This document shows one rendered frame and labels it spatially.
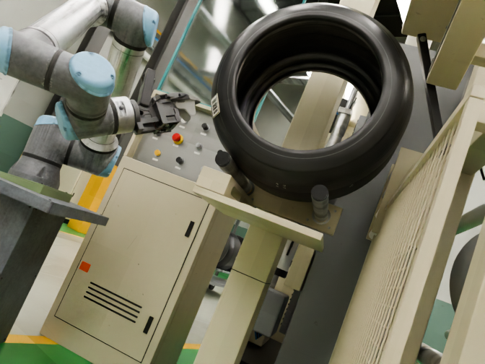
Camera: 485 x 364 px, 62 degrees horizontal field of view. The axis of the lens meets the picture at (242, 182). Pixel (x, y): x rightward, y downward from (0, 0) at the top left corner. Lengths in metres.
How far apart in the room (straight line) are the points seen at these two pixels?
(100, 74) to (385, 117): 0.69
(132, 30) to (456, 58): 1.01
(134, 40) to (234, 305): 0.94
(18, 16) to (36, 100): 1.61
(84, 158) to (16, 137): 7.66
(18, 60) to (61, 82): 0.08
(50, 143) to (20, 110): 7.60
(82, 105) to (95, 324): 1.27
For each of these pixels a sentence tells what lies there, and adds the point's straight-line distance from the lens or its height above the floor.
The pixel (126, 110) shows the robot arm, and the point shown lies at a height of 0.89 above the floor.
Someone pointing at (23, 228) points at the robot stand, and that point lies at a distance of 1.65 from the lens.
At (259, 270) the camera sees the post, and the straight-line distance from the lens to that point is 1.41.
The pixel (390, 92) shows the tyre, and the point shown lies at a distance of 1.14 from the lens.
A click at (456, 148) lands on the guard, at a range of 0.57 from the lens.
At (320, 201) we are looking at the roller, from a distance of 1.05.
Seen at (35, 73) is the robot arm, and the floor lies 0.85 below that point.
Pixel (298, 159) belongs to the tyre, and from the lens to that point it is 1.06.
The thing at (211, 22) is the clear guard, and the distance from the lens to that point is 2.26.
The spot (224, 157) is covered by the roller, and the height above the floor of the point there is 0.91.
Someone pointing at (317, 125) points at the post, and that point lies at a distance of 1.50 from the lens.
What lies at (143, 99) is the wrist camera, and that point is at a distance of 1.07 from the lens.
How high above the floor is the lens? 0.68
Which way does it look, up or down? 9 degrees up
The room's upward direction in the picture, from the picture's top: 23 degrees clockwise
